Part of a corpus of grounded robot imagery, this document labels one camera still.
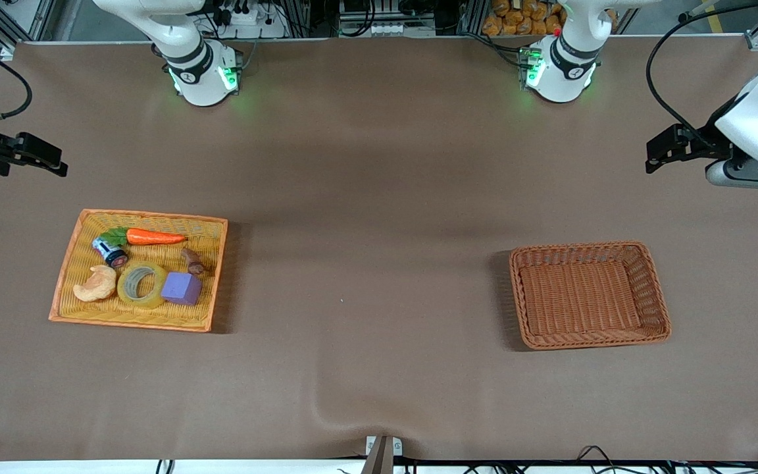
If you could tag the grey metal camera mount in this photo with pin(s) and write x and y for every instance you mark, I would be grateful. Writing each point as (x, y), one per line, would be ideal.
(379, 457)

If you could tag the brown wicker basket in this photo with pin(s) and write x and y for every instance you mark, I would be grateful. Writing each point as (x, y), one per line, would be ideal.
(583, 296)

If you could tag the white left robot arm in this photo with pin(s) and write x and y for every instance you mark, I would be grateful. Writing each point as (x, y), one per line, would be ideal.
(560, 72)

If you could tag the yellow packing tape roll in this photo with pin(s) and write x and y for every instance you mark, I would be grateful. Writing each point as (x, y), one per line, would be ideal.
(144, 303)

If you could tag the bag of orange buns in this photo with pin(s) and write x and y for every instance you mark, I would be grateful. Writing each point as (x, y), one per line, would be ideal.
(517, 16)

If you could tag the purple cube block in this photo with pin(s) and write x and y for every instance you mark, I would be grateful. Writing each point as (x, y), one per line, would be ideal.
(180, 288)

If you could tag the table cover cloth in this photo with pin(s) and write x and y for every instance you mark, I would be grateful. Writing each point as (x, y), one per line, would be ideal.
(379, 164)

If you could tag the white power strip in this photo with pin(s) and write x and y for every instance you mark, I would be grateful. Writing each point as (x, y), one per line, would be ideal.
(389, 29)
(254, 29)

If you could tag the yellow woven tray orange rim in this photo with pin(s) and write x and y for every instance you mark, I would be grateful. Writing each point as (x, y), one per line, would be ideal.
(142, 315)

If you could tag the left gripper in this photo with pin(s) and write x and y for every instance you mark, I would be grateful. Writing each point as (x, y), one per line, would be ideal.
(708, 144)

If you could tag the orange toy carrot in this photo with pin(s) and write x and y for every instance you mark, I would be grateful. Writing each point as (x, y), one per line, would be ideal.
(152, 237)

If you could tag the small brown toy piece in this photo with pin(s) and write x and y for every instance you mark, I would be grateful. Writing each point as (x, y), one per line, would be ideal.
(193, 262)

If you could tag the toy croissant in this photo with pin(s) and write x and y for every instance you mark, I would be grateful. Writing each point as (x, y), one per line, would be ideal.
(97, 284)

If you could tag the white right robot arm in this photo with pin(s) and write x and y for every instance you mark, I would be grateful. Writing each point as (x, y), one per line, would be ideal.
(201, 79)

